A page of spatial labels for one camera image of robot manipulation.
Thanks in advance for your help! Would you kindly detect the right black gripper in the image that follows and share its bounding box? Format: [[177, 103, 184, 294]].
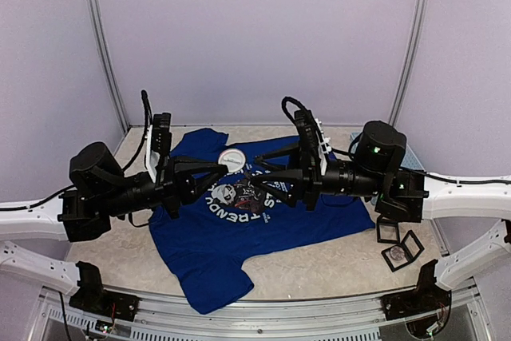
[[250, 141, 384, 212]]

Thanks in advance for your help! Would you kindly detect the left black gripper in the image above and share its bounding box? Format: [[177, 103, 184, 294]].
[[100, 150, 228, 220]]

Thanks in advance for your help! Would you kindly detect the round brooch badge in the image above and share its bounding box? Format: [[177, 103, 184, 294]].
[[218, 149, 247, 173]]

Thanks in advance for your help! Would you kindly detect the blue printed t-shirt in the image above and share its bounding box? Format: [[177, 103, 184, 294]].
[[149, 129, 375, 315]]

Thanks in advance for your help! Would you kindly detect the black display box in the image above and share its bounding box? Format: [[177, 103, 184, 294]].
[[381, 230, 425, 272], [376, 215, 401, 244]]

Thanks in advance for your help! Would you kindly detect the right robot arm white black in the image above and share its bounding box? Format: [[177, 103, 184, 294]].
[[251, 121, 510, 312]]

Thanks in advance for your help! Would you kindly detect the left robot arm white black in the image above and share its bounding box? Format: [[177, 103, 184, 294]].
[[1, 142, 228, 313]]

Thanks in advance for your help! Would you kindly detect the round brooch in box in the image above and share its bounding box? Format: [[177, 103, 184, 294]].
[[389, 246, 406, 261]]

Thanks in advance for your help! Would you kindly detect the light blue plastic basket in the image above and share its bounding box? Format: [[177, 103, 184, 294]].
[[349, 132, 424, 171]]

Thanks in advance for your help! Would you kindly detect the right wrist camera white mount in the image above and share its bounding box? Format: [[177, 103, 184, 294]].
[[294, 109, 331, 176]]

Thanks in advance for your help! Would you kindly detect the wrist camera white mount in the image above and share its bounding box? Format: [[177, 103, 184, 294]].
[[145, 113, 172, 184], [294, 109, 331, 176]]

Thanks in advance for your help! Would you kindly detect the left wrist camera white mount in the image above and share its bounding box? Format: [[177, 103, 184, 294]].
[[145, 113, 172, 184]]

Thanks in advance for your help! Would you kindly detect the front aluminium rail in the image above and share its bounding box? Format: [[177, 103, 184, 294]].
[[39, 287, 484, 341]]

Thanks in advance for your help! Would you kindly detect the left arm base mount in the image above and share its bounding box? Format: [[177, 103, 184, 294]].
[[69, 261, 140, 322]]

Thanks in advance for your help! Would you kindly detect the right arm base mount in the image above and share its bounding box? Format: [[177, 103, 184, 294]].
[[381, 260, 452, 321]]

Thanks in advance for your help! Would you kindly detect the left aluminium frame post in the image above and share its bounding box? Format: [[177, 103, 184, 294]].
[[86, 0, 130, 134]]

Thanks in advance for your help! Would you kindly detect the aluminium frame post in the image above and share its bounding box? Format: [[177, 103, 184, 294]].
[[388, 0, 428, 127], [86, 0, 130, 134]]

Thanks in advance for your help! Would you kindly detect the right aluminium frame post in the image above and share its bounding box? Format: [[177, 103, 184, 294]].
[[388, 0, 428, 127]]

